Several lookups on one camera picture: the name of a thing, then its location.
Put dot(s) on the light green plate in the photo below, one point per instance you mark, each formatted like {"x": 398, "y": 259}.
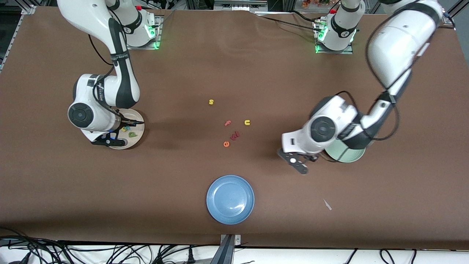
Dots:
{"x": 348, "y": 156}

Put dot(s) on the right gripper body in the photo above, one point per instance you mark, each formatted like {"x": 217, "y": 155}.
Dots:
{"x": 121, "y": 126}

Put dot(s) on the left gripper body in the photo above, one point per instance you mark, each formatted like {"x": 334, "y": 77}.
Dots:
{"x": 317, "y": 157}

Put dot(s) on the white paper scrap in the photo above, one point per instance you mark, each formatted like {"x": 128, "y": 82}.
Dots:
{"x": 327, "y": 204}

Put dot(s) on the dark red letter w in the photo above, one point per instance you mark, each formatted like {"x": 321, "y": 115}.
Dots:
{"x": 235, "y": 135}

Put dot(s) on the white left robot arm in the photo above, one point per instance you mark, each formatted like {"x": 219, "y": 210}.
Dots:
{"x": 399, "y": 47}

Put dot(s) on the aluminium table side rail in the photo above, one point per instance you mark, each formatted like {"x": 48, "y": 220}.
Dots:
{"x": 9, "y": 40}

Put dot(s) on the orange artificial flowers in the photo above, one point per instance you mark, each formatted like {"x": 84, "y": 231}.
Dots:
{"x": 315, "y": 3}

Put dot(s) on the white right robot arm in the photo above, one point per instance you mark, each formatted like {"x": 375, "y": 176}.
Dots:
{"x": 84, "y": 14}

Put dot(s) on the blue plate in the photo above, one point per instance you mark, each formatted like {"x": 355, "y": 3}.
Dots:
{"x": 230, "y": 199}

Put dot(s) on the brown table mat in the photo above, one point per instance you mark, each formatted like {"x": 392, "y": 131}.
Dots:
{"x": 73, "y": 183}

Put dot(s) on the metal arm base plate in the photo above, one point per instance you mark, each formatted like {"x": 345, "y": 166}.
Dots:
{"x": 346, "y": 52}
{"x": 158, "y": 33}

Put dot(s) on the grey power strip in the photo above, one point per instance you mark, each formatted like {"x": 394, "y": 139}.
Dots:
{"x": 240, "y": 5}

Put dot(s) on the aluminium frame corner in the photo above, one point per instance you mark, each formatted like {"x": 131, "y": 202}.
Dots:
{"x": 28, "y": 9}

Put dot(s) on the beige brown plate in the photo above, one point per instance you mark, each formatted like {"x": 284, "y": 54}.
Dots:
{"x": 138, "y": 138}

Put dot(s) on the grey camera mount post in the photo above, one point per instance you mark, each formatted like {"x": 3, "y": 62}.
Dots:
{"x": 228, "y": 253}

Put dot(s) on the black power plug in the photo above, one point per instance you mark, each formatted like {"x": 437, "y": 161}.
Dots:
{"x": 190, "y": 256}

